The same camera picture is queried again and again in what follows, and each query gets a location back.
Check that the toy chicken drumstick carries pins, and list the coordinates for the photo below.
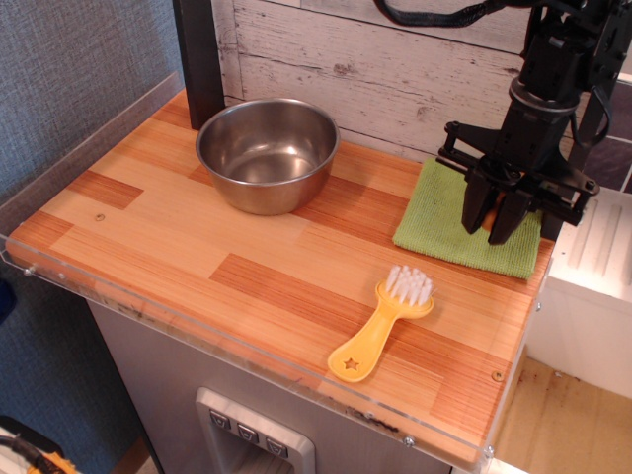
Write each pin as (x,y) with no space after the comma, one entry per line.
(492,214)

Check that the green cloth towel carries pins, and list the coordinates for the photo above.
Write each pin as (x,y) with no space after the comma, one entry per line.
(432,226)

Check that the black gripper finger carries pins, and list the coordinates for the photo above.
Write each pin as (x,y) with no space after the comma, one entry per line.
(480,194)
(513,210)

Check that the grey toy fridge cabinet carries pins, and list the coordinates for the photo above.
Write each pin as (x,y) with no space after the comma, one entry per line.
(162,376)

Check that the yellow scrub brush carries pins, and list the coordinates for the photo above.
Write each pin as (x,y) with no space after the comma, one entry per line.
(405,294)

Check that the dark left post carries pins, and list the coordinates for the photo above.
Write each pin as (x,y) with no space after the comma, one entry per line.
(200,59)

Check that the silver dispenser panel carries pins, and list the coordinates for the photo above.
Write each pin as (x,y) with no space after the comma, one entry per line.
(241,440)

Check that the clear acrylic left guard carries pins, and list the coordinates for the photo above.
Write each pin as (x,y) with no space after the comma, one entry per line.
(55,178)

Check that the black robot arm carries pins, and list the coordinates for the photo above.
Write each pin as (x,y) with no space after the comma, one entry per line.
(574,50)

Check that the stainless steel bowl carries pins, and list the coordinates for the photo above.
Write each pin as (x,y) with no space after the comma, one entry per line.
(269,156)

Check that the white toy sink unit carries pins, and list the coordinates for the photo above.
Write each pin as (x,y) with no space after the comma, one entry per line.
(582,321)

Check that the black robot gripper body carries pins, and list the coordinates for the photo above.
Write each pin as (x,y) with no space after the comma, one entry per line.
(524,154)

